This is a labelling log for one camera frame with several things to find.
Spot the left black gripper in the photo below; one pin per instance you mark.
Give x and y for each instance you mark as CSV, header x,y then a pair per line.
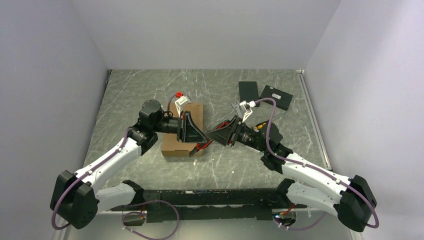
x,y
187,131

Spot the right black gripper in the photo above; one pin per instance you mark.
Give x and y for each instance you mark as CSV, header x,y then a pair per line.
x,y
228,135

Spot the brown cardboard express box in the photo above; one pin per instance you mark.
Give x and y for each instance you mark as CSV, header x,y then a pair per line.
x,y
172,143

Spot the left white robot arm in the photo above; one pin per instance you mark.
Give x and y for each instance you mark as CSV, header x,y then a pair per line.
x,y
79,196

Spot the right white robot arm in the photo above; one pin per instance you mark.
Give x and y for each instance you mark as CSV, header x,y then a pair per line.
x,y
351,200

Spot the black rectangular box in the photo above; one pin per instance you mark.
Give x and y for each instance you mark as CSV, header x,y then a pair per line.
x,y
248,91

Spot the black box with label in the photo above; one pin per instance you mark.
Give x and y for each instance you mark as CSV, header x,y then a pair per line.
x,y
281,98

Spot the silver open-end wrench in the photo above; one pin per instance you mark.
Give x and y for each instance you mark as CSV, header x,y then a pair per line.
x,y
236,106

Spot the yellow black screwdriver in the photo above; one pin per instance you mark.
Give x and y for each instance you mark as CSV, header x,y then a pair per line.
x,y
260,125

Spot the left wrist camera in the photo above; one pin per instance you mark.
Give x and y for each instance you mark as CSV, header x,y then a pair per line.
x,y
181,101

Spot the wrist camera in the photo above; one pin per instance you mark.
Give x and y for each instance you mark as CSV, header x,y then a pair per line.
x,y
246,109
181,101

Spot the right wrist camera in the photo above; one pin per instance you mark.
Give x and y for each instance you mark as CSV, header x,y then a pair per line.
x,y
246,109

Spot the white network switch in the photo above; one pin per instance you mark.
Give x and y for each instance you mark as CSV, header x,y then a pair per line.
x,y
253,150

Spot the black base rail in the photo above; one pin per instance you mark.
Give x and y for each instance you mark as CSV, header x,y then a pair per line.
x,y
209,204

